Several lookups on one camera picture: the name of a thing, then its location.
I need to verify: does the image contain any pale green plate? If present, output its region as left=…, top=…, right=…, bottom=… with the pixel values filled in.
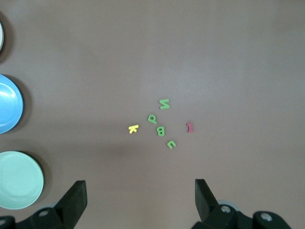
left=0, top=151, right=45, bottom=210

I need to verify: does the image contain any blue plate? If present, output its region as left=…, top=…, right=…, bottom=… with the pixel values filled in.
left=0, top=73, right=24, bottom=135

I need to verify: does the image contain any brown table cover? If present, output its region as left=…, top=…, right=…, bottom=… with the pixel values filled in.
left=0, top=0, right=305, bottom=229

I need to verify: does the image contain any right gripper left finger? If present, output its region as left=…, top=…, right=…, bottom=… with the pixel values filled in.
left=0, top=180, right=88, bottom=229

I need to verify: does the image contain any pale pink plate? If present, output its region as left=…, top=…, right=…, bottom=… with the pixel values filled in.
left=0, top=20, right=5, bottom=53

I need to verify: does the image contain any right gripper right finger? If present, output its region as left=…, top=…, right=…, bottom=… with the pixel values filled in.
left=192, top=178, right=292, bottom=229

